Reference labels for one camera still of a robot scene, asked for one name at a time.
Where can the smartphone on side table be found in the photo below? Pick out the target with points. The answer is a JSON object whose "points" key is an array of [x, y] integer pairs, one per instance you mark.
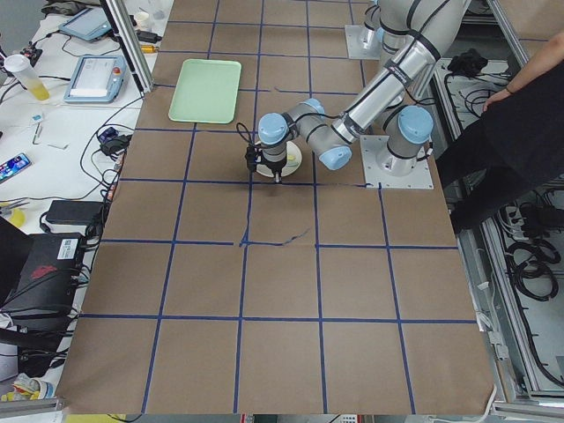
{"points": [[14, 166]]}

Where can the black computer case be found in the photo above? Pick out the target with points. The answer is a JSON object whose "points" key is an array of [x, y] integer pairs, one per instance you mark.
{"points": [[38, 284]]}

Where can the bottle with yellow liquid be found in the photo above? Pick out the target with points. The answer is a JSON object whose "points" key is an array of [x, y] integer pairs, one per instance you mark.
{"points": [[20, 67]]}

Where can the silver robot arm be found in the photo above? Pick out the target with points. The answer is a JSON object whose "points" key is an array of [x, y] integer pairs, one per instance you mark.
{"points": [[415, 34]]}

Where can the black power adapter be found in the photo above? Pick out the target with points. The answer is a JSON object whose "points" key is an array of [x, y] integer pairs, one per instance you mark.
{"points": [[67, 212]]}

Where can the white paper cup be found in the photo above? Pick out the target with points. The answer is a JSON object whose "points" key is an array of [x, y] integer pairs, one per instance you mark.
{"points": [[143, 21]]}

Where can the white round plate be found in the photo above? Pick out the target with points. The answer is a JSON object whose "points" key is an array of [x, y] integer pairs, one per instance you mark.
{"points": [[290, 166]]}

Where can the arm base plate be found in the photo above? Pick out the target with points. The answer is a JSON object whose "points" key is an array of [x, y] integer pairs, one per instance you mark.
{"points": [[363, 43], [384, 170]]}

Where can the near blue teach pendant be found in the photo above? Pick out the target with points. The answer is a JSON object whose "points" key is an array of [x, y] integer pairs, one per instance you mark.
{"points": [[96, 79]]}

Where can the aluminium frame post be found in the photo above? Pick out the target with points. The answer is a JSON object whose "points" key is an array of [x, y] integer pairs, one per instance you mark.
{"points": [[119, 19]]}

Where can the far blue teach pendant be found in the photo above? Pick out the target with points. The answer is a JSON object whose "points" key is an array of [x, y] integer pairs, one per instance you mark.
{"points": [[87, 25]]}

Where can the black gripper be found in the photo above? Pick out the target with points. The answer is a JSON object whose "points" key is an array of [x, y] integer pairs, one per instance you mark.
{"points": [[273, 167]]}

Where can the person in black clothes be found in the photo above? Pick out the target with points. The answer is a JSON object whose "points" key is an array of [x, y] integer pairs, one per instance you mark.
{"points": [[517, 141]]}

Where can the blue teach pendant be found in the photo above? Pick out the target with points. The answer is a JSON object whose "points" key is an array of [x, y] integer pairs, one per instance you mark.
{"points": [[87, 25], [96, 79]]}

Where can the light green tray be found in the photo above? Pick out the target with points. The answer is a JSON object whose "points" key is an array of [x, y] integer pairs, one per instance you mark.
{"points": [[206, 92]]}

